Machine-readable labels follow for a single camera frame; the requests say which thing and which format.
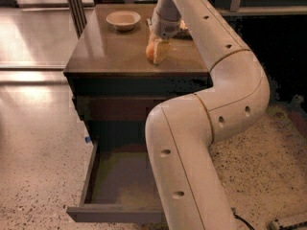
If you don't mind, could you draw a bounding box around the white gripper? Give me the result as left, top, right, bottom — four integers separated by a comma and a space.
148, 10, 180, 64

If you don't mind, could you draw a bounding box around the orange fruit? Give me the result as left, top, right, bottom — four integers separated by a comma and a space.
146, 41, 154, 61

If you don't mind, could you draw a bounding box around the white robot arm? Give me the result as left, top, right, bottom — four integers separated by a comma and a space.
145, 0, 270, 230

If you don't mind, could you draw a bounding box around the dark wooden drawer cabinet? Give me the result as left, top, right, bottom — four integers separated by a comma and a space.
62, 3, 214, 230

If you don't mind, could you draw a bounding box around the closed top drawer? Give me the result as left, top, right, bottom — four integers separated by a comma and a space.
73, 96, 167, 121

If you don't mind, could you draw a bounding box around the green snack bag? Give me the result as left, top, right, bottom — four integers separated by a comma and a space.
146, 17, 153, 34

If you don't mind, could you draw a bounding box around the white ceramic bowl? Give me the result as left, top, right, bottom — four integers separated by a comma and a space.
106, 11, 141, 32

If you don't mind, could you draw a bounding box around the blue tape piece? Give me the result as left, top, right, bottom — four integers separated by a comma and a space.
84, 136, 91, 143

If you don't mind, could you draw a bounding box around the white power strip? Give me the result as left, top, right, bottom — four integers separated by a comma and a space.
269, 213, 307, 230

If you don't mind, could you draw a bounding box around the black cable on floor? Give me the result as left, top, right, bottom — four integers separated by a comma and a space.
232, 212, 257, 230

